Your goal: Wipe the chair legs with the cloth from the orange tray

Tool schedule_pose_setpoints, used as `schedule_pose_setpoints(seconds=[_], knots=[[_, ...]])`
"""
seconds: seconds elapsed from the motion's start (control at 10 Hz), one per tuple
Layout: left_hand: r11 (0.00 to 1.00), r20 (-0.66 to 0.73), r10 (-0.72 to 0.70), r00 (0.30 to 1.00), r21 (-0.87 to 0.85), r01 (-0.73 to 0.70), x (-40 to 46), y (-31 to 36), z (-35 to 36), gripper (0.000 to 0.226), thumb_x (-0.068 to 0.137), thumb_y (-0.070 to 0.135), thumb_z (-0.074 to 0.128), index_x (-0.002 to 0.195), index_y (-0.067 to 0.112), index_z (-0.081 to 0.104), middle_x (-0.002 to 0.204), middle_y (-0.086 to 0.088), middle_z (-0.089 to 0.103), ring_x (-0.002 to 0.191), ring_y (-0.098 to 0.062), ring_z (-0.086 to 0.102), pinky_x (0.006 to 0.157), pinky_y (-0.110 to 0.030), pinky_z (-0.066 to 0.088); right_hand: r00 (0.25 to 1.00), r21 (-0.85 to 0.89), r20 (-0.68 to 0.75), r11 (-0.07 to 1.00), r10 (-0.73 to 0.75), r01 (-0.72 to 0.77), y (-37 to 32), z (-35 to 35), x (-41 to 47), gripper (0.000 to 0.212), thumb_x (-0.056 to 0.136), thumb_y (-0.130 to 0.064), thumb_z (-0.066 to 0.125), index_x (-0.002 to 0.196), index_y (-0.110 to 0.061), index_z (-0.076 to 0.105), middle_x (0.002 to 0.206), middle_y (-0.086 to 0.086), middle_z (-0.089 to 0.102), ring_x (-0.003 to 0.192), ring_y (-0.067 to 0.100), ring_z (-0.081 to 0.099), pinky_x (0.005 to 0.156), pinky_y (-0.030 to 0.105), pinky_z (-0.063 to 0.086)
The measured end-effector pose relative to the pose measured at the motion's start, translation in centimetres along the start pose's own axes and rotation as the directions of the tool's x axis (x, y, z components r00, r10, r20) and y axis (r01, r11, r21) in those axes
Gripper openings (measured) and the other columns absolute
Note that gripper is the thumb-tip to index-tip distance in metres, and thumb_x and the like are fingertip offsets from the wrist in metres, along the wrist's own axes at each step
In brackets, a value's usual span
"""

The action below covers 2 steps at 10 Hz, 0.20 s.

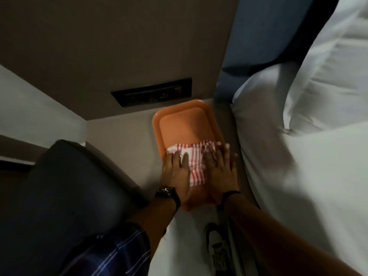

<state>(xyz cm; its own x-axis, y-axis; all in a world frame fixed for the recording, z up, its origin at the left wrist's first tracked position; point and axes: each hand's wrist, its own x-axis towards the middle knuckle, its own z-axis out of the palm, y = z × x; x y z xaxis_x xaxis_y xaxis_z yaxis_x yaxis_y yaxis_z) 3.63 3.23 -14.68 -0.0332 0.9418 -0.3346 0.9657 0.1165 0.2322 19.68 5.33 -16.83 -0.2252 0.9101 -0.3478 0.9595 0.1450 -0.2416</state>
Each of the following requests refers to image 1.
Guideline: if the person's left hand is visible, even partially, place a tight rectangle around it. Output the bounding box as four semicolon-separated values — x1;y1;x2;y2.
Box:
160;150;192;209

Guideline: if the person's right hand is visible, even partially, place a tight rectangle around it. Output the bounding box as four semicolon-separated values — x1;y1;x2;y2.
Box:
205;144;240;205

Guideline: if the red white striped cloth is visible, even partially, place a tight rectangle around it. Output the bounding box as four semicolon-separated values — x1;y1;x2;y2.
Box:
167;140;218;187

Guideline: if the person's left forearm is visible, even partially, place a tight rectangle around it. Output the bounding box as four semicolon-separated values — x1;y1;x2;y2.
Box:
126;195;178;237

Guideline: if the person's right forearm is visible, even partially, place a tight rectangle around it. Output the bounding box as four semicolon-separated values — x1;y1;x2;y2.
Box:
222;194;362;276

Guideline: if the black wristband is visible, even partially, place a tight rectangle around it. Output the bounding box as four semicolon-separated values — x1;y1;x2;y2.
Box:
220;190;242;206

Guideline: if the orange plastic tray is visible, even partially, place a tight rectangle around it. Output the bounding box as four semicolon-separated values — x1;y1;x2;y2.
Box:
152;99;226;212

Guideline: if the black wristwatch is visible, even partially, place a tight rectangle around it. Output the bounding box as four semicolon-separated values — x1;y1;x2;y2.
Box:
154;186;182;210

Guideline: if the white bed sheet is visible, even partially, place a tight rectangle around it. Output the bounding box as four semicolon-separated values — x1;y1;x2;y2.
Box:
231;61;368;276

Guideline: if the white sneaker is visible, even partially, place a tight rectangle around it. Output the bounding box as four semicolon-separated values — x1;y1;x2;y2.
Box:
204;222;234;276

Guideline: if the blue plaid shirt sleeve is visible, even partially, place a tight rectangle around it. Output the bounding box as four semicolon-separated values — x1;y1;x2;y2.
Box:
57;222;152;276

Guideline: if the black cushioned chair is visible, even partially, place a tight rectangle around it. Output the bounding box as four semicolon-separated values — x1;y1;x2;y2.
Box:
0;140;142;276

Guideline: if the blue upholstered headboard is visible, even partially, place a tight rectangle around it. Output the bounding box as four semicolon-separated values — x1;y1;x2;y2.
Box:
214;0;344;104

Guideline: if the white pillow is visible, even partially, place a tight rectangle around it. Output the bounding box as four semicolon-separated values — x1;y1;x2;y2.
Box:
283;0;368;136

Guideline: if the black wall socket panel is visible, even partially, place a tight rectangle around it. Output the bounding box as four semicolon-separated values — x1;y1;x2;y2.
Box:
110;77;193;108

